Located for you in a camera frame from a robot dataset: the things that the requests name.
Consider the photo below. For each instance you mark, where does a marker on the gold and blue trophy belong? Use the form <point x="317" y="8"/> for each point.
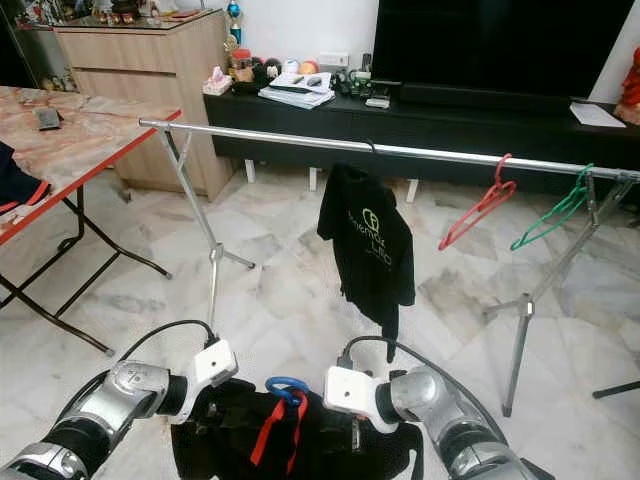
<point x="234" y="14"/>

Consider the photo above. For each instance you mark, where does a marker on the red-edged folding table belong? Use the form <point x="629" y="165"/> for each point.
<point x="80" y="140"/>

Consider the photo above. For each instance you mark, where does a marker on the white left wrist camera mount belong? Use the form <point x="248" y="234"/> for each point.
<point x="215" y="365"/>

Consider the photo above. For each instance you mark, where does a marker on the stack of papers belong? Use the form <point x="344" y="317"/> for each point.
<point x="295" y="92"/>

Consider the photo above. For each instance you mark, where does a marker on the light wooden cabinet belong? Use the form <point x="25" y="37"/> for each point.
<point x="140" y="90"/>

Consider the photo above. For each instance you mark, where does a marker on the white remote control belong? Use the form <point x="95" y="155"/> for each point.
<point x="378" y="102"/>

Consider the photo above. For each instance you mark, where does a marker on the red plastic hanger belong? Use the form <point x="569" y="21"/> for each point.
<point x="478" y="210"/>

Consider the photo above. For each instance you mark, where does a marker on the green plastic hanger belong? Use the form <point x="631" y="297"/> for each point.
<point x="555" y="212"/>

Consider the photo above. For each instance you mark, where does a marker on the red-lidded jar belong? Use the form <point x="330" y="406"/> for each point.
<point x="240" y="66"/>

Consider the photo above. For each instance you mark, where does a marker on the silver metal clothes rack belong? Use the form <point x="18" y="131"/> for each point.
<point x="280" y="137"/>

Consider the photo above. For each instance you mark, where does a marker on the black folding chair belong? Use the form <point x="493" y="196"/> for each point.
<point x="615" y="389"/>

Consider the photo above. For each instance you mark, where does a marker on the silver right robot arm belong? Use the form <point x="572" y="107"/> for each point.
<point x="460" y="420"/>

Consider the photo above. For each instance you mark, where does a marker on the black printed t-shirt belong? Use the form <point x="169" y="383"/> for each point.
<point x="365" y="245"/>

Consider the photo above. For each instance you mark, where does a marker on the black television console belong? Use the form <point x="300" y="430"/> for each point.
<point x="410" y="132"/>

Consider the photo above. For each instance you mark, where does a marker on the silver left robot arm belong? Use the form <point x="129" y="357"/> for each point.
<point x="110" y="405"/>

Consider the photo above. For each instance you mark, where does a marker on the white wall socket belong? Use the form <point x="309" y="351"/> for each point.
<point x="334" y="60"/>

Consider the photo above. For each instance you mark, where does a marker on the white paper sheet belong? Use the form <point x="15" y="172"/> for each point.
<point x="597" y="114"/>

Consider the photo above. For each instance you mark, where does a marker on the black flat television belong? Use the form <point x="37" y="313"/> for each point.
<point x="500" y="45"/>

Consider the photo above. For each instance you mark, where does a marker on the navy jacket with red trim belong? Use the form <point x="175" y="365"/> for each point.
<point x="20" y="180"/>

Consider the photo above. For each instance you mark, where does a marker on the blue plastic hanger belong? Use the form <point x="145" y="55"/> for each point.
<point x="288" y="386"/>

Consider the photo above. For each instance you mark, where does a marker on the orange ball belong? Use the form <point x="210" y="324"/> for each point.
<point x="308" y="68"/>

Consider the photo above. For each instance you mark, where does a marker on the red flat tray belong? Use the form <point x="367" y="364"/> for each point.
<point x="187" y="15"/>

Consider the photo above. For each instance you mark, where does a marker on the black garment with red trim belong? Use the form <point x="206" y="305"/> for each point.
<point x="300" y="450"/>

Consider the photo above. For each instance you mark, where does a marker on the black soundbar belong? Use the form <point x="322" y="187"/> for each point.
<point x="485" y="98"/>

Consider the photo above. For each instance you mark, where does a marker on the black hanger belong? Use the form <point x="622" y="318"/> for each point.
<point x="371" y="147"/>

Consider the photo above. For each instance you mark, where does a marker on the dark wallet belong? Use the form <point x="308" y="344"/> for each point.
<point x="49" y="120"/>

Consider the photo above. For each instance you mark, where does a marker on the pink tissue box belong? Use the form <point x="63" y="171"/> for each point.
<point x="218" y="84"/>

